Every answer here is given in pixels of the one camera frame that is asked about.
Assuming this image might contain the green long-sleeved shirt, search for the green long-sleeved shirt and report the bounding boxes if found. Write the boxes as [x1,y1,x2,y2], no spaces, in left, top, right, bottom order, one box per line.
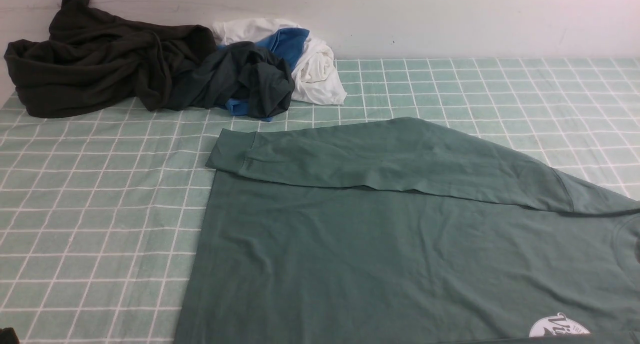
[174,117,640,344]

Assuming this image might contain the dark green crumpled shirt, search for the dark green crumpled shirt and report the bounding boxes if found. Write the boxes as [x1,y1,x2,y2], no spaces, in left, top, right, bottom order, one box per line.
[162,41,295,119]

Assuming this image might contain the white crumpled garment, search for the white crumpled garment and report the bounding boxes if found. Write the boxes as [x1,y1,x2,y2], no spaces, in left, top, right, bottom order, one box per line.
[212,18,346,105]

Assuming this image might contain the green checkered tablecloth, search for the green checkered tablecloth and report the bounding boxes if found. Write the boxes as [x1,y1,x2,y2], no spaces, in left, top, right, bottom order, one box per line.
[0,58,640,344]

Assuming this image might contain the dark brown crumpled garment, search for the dark brown crumpled garment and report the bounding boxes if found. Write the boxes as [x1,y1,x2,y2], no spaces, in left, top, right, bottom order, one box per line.
[4,0,217,118]

